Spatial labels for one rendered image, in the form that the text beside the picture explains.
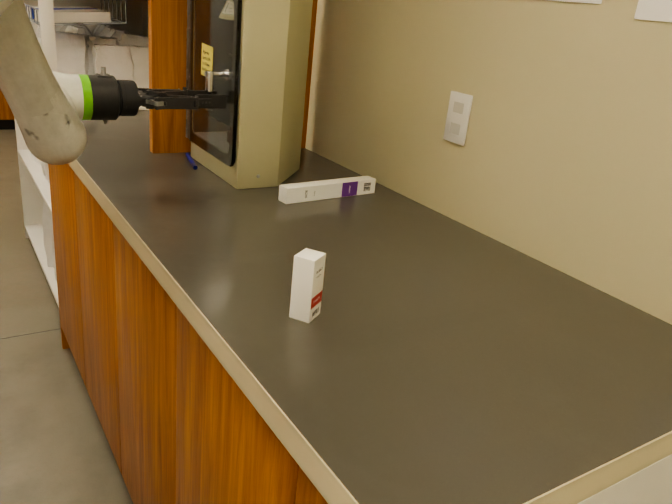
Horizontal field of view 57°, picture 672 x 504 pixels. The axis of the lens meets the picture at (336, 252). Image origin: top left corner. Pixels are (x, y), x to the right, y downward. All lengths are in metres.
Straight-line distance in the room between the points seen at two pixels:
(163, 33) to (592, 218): 1.16
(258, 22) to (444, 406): 0.97
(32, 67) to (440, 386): 0.82
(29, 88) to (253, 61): 0.51
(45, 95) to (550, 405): 0.93
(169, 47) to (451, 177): 0.82
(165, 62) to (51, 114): 0.63
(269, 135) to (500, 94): 0.54
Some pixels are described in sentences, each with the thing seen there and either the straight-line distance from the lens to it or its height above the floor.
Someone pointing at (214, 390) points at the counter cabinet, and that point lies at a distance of 1.02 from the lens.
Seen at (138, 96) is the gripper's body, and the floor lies 1.15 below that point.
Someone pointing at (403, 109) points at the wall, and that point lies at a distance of 1.64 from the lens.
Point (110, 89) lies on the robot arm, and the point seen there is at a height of 1.17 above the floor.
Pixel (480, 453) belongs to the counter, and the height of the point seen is 0.94.
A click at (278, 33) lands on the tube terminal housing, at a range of 1.48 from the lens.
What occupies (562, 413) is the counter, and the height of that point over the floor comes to 0.94.
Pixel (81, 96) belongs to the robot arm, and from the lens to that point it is 1.36.
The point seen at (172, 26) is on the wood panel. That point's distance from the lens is 1.78.
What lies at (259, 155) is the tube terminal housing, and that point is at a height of 1.02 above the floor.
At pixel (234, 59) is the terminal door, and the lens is 1.45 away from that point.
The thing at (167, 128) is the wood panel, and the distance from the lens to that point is 1.81.
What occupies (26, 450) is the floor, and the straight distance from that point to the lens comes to 2.22.
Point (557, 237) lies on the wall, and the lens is 1.31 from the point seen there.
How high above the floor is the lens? 1.37
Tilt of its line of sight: 22 degrees down
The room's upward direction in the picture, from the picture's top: 6 degrees clockwise
